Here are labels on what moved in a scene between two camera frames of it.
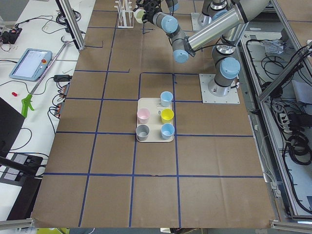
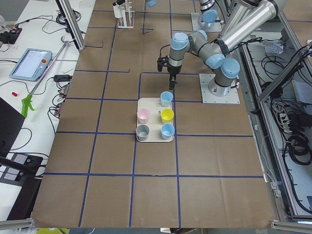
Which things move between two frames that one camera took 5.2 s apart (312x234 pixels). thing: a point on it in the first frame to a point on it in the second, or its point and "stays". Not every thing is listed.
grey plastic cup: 142,131 stays
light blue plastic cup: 166,98 stays
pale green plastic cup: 138,13 to 119,10
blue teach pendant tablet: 30,64 stays
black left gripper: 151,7 to 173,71
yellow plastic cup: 167,115 stays
